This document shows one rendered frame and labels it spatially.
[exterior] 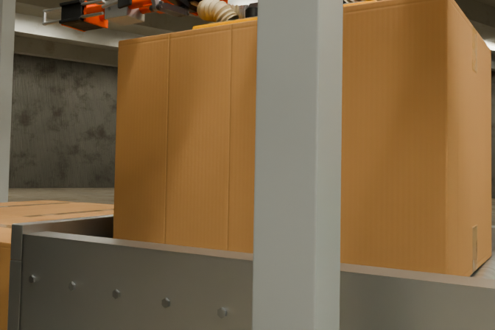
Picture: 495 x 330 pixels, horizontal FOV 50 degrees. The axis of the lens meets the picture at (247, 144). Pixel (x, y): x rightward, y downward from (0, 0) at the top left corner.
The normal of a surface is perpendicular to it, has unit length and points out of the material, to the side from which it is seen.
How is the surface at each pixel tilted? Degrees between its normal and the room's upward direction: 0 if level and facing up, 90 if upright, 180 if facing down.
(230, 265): 90
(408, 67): 90
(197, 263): 90
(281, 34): 90
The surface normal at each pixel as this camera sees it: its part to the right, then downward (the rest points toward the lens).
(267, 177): -0.49, -0.05
